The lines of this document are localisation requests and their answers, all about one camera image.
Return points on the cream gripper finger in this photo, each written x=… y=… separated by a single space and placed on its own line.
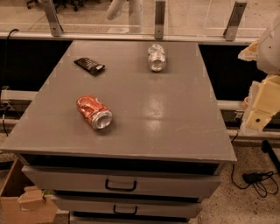
x=263 y=103
x=249 y=53

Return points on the crushed silver 7up can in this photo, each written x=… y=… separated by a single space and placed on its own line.
x=156 y=58

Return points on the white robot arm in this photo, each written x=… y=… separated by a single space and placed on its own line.
x=268 y=58

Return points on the crushed red soda can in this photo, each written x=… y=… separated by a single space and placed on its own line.
x=97 y=114

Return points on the grey drawer cabinet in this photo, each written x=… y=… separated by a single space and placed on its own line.
x=163 y=123

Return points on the dark chocolate bar wrapper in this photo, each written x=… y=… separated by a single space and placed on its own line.
x=89 y=65

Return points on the black office chair base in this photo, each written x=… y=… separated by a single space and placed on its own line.
x=57 y=3

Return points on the brown cardboard box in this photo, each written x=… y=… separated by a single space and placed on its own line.
x=22 y=202

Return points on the right metal bracket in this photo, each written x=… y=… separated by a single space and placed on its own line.
x=234 y=21

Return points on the metal bracket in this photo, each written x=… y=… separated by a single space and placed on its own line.
x=234 y=21
x=52 y=18
x=159 y=19

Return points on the black power adapter with cable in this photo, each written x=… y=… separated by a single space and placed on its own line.
x=256 y=179

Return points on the middle metal bracket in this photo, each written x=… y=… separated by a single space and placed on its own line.
x=159 y=19

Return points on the top drawer with black handle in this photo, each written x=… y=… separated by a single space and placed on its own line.
x=98 y=181

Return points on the drawer with black handle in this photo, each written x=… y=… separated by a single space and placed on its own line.
x=98 y=181
x=126 y=207

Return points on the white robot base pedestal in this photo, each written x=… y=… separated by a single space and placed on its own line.
x=134 y=9

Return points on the left metal bracket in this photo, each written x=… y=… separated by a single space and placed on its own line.
x=52 y=18

